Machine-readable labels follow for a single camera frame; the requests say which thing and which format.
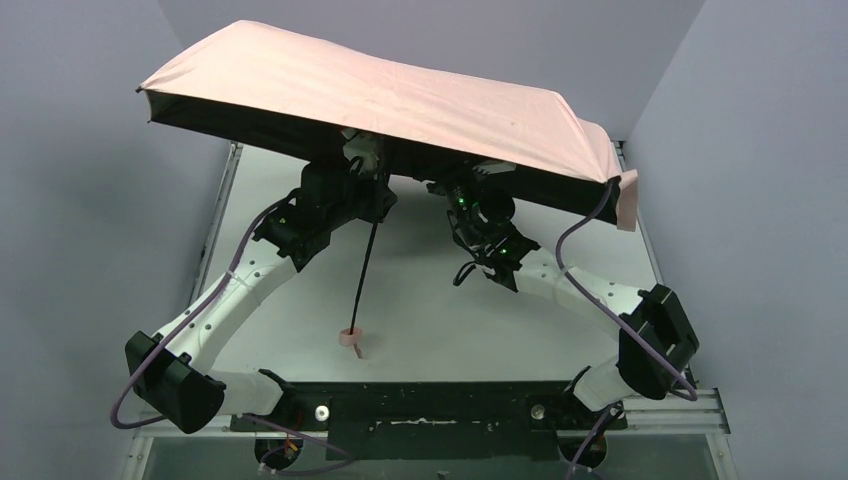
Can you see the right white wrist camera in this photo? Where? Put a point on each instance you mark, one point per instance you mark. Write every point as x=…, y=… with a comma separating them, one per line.
x=492, y=167

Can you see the pink and black folding umbrella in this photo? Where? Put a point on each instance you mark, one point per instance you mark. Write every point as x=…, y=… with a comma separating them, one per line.
x=293, y=94

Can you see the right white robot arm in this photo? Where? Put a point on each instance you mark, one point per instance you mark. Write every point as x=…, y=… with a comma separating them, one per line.
x=655, y=339

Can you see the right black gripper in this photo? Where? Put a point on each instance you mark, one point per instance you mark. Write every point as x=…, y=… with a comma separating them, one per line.
x=448, y=187

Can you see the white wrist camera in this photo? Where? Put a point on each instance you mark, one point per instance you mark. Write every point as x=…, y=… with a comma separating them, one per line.
x=492, y=167
x=362, y=150

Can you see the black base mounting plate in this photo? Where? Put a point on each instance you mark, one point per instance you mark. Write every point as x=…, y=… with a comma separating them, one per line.
x=346, y=407

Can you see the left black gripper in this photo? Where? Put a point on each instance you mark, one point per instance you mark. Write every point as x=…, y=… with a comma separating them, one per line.
x=370, y=192

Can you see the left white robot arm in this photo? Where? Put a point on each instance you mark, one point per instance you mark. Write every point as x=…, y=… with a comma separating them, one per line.
x=172, y=370

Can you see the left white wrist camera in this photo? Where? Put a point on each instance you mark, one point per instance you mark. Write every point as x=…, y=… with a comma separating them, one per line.
x=362, y=150

